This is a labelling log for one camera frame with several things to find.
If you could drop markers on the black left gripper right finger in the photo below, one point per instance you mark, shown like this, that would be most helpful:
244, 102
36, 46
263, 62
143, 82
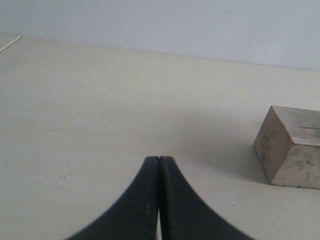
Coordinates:
183, 214

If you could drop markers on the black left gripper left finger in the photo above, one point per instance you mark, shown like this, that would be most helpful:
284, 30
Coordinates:
134, 215

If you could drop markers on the largest wooden cube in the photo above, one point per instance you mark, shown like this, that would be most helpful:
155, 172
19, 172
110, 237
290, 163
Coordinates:
288, 147

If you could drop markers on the white strip at table edge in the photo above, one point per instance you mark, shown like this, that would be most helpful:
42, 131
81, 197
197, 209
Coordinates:
9, 44

